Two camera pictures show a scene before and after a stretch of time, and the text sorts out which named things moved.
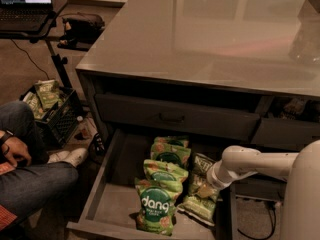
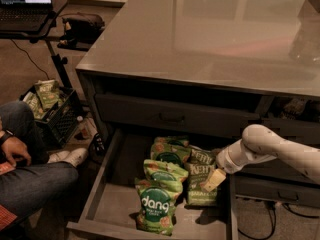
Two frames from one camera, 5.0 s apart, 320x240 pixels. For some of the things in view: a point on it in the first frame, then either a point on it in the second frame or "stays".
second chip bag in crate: (32, 100) stays
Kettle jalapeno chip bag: (201, 163) -> (203, 156)
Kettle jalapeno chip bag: (201, 199) -> (201, 163)
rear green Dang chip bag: (166, 141) stays
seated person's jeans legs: (24, 188) stays
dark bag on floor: (80, 30) stays
